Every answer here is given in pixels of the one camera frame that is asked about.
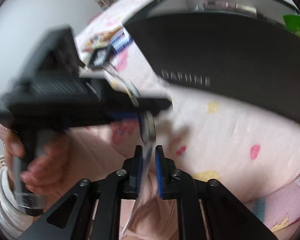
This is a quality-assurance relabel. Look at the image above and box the alcohol wipes pack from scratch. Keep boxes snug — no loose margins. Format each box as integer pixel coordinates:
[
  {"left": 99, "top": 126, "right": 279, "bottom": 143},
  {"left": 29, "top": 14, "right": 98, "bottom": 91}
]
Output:
[{"left": 110, "top": 28, "right": 133, "bottom": 54}]

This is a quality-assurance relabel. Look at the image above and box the pink cartoon bed blanket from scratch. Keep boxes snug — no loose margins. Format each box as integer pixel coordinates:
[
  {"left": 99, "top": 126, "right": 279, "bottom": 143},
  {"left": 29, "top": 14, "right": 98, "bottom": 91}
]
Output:
[{"left": 75, "top": 0, "right": 300, "bottom": 239}]

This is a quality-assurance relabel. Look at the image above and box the white smart watch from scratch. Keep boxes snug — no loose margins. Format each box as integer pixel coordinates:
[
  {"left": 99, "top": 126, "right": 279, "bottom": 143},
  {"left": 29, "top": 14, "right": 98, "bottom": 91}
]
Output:
[{"left": 103, "top": 63, "right": 156, "bottom": 239}]

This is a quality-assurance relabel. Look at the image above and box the green corn candy packet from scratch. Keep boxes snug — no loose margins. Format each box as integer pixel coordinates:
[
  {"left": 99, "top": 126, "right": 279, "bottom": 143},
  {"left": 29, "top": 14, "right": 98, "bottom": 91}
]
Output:
[{"left": 283, "top": 15, "right": 300, "bottom": 37}]

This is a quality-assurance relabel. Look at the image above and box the black Daphne shoe box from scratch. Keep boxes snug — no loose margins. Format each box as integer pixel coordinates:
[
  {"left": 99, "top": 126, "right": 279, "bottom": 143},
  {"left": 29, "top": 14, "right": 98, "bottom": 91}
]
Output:
[{"left": 124, "top": 0, "right": 300, "bottom": 123}]

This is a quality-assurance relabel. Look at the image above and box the red white card box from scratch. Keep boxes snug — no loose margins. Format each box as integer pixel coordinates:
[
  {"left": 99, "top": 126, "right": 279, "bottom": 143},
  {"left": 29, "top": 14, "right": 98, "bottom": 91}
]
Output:
[{"left": 81, "top": 28, "right": 121, "bottom": 52}]

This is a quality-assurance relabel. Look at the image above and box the black framed mirror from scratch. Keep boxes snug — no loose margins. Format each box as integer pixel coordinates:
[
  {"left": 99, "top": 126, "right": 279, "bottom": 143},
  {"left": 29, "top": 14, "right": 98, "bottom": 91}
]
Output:
[{"left": 88, "top": 44, "right": 113, "bottom": 69}]

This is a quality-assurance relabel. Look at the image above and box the person's left hand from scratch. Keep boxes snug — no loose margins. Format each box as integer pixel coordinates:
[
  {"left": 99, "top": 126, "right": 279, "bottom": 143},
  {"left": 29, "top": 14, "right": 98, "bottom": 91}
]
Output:
[{"left": 0, "top": 121, "right": 73, "bottom": 205}]

